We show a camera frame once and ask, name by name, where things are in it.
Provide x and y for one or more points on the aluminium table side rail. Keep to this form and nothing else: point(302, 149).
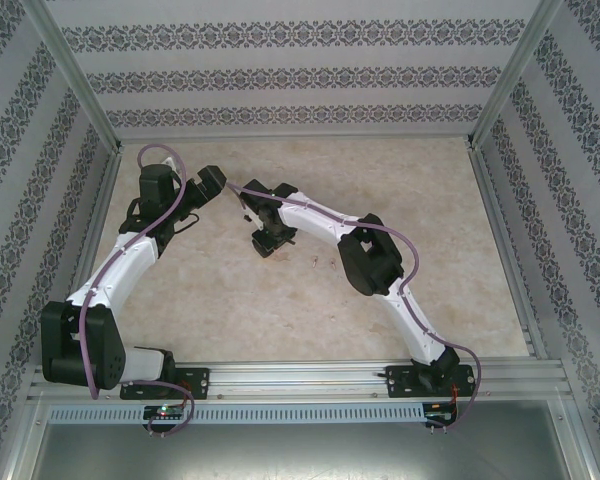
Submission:
point(505, 250)
point(96, 250)

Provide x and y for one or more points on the aluminium mounting rail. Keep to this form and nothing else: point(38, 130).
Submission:
point(300, 380)

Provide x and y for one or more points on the aluminium frame post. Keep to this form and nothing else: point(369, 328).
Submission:
point(77, 75)
point(517, 75)

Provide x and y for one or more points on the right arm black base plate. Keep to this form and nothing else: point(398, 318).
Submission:
point(400, 382)

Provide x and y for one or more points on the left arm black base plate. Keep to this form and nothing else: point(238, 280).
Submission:
point(200, 382)

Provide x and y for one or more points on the grey metal sheet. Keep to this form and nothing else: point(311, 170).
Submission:
point(300, 455)

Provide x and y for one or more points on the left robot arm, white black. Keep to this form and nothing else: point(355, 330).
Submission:
point(115, 270)

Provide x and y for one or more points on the pink earbud charging case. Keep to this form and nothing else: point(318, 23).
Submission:
point(281, 255)

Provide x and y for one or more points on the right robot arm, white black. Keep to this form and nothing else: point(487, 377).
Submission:
point(370, 260)

